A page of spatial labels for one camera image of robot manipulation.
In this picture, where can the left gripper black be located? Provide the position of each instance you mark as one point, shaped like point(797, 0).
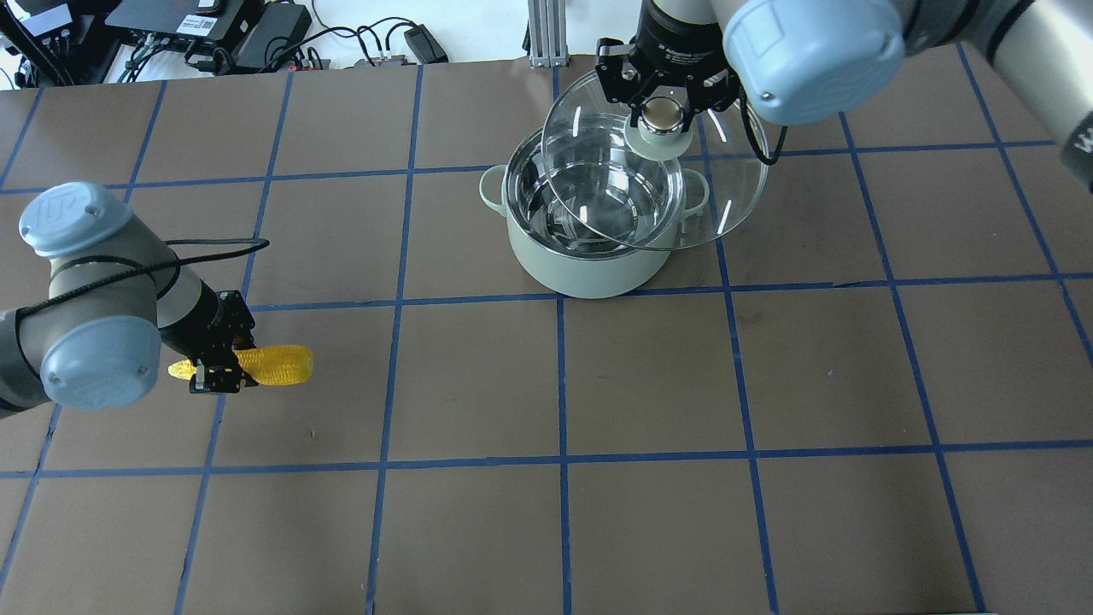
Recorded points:
point(215, 332)

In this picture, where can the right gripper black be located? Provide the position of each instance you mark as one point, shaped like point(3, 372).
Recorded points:
point(680, 40)

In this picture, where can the yellow corn cob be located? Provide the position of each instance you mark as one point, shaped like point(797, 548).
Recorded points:
point(282, 365)

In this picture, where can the glass pot lid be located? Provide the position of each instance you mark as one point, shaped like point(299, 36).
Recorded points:
point(656, 130)

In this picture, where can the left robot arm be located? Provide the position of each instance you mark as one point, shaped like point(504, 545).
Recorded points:
point(118, 294)

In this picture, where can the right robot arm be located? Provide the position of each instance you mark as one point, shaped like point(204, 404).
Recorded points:
point(798, 62)

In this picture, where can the pale green cooking pot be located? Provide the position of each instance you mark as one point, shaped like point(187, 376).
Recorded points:
point(592, 219)

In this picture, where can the black power adapter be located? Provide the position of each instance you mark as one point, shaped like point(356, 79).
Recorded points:
point(424, 46)

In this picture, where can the black electronics box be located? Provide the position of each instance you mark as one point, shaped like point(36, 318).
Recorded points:
point(184, 22)

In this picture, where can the aluminium frame post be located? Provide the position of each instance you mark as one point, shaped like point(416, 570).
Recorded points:
point(546, 34)

